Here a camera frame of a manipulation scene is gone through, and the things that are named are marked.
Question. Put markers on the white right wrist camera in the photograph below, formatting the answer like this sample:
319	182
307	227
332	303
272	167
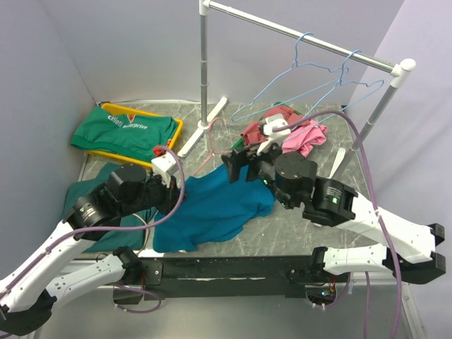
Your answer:
274	129

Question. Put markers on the blue wire hanger middle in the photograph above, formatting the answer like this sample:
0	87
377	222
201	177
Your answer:
236	116

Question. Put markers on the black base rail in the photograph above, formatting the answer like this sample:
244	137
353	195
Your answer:
242	276

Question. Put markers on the blue wire hanger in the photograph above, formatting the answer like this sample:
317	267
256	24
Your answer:
353	84
236	116

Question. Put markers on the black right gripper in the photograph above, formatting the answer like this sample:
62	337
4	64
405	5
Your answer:
239	157

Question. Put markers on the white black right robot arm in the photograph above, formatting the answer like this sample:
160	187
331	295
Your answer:
403	248

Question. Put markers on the green plastic tray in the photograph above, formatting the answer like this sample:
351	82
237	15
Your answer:
239	143

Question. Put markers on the pink wire hanger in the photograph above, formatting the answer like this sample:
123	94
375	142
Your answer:
209	158

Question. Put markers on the maroon t shirt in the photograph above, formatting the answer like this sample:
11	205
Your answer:
252	135

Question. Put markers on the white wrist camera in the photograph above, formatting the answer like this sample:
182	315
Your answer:
164	164
274	129

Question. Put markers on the pink t shirt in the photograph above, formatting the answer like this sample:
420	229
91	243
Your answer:
304	138

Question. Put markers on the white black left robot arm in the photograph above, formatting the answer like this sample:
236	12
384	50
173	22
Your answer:
33	291

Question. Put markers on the silver white clothes rack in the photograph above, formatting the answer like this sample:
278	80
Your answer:
399	72

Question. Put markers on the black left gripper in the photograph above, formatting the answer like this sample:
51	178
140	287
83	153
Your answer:
170	196

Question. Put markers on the teal blue t shirt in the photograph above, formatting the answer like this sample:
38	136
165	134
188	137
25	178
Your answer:
213	210

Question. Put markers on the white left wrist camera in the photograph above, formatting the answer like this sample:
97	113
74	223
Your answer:
164	164

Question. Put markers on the yellow plastic tray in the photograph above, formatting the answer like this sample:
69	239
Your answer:
118	109

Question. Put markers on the blue wire hanger right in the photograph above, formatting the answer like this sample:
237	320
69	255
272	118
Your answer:
353	84

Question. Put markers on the green printed t shirt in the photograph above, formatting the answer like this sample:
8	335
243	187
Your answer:
133	136

